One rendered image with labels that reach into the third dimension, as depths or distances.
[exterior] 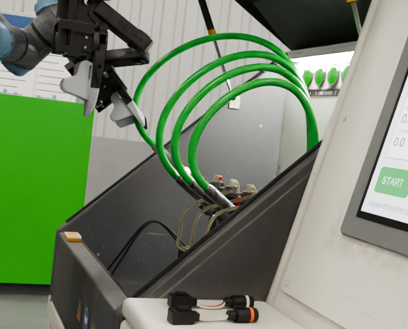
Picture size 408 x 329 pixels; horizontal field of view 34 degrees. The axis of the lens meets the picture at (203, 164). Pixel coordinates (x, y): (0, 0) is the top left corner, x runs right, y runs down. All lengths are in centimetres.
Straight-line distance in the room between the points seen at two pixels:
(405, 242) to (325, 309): 16
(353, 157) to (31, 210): 373
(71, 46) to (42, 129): 339
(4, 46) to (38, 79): 631
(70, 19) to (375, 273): 63
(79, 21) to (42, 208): 346
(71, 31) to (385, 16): 49
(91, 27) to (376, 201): 54
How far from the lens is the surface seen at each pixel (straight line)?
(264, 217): 102
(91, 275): 121
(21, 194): 453
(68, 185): 455
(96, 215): 162
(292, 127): 170
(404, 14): 100
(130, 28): 116
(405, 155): 85
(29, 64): 152
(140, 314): 90
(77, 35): 113
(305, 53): 163
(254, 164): 173
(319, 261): 94
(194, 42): 141
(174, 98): 123
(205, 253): 100
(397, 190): 84
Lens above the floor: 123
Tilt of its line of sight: 3 degrees down
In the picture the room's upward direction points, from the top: 7 degrees clockwise
